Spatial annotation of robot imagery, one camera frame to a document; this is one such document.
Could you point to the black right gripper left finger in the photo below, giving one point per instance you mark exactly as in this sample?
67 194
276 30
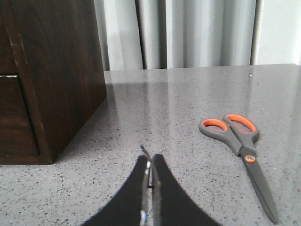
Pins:
124 208

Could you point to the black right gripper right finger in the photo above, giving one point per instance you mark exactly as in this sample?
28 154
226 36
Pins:
171 205

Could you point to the grey orange scissors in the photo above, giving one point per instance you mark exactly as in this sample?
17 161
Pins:
240 135

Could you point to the wooden drawer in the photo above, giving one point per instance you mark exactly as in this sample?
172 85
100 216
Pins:
16 136
7 61

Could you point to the dark wooden drawer cabinet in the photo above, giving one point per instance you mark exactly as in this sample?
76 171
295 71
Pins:
55 44

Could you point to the grey pleated curtain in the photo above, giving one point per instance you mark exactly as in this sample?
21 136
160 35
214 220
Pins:
153 34

